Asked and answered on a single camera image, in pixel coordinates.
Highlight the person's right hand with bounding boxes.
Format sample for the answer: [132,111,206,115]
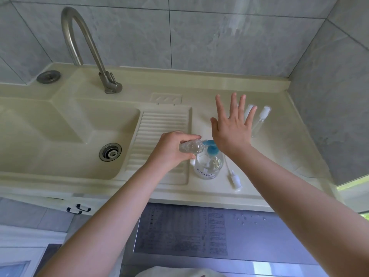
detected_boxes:
[210,92,258,160]

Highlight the person's left hand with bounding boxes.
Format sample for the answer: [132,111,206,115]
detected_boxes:
[147,131,202,172]

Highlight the clear hand sanitizer pump bottle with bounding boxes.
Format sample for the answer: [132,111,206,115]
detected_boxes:
[190,140,225,180]

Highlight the white spray cap with tube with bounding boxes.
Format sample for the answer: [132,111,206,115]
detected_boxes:
[228,161,243,193]

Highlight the person's left forearm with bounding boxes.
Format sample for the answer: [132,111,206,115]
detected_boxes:
[37,161,168,277]

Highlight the person's right forearm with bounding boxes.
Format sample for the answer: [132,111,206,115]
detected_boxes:
[230,144,369,277]

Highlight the person's white shirt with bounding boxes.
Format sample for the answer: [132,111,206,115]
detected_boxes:
[143,267,223,277]

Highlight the steel sink drain strainer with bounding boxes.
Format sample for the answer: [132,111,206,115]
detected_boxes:
[99,142,122,162]

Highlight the grey washing machine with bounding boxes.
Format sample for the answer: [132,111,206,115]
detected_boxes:
[121,202,326,277]

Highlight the curved steel faucet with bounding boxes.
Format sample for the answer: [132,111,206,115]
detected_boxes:
[61,7,123,95]

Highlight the cream sink with washboard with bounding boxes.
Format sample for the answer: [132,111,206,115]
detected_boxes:
[0,62,344,212]

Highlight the glass window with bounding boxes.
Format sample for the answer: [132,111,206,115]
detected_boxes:
[336,174,369,220]

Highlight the round steel hole cover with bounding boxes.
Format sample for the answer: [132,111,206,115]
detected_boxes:
[36,70,62,84]

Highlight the white cabinet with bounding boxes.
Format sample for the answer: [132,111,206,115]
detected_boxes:
[0,187,139,220]

